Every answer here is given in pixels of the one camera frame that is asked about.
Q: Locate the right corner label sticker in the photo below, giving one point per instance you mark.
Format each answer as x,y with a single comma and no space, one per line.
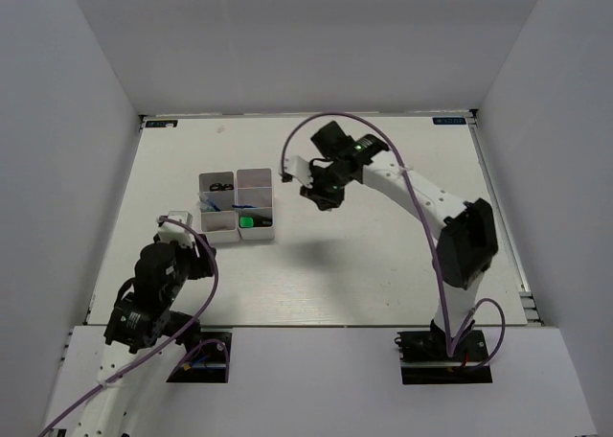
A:
449,121

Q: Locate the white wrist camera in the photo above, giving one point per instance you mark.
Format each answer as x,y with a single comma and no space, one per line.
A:
296,167
169,232

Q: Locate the black handled scissors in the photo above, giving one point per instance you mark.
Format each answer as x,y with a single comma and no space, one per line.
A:
221,187

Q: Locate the corner label sticker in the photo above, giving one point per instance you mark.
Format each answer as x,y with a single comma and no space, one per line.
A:
449,121
161,123

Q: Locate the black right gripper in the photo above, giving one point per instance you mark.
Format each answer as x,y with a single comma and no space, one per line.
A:
324,201

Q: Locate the left white organizer tray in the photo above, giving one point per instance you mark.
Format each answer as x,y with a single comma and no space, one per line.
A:
219,227

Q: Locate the left corner label sticker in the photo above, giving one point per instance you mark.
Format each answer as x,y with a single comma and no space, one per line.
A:
161,123

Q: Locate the right white organizer tray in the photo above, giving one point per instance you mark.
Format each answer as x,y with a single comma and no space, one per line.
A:
255,187

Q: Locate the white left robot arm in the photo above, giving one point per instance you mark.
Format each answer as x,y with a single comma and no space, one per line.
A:
142,323

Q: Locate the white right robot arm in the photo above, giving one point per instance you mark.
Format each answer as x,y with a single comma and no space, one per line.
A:
460,234

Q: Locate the green cap highlighter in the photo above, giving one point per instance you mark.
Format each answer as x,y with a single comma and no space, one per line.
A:
247,222

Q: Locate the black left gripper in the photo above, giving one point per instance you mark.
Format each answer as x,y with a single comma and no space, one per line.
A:
203,264

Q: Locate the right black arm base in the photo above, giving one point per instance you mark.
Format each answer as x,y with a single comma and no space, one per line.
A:
423,360

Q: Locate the blue pen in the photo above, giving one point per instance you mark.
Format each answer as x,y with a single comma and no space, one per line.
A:
209,201

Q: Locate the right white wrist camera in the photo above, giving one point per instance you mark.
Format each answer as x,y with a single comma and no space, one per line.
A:
296,167

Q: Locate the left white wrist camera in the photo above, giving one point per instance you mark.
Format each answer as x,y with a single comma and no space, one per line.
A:
169,232

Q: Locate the white organizer tray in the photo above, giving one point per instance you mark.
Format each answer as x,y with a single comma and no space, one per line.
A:
219,227
255,187

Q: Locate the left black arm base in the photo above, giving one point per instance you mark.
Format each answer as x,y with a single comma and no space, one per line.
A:
207,359

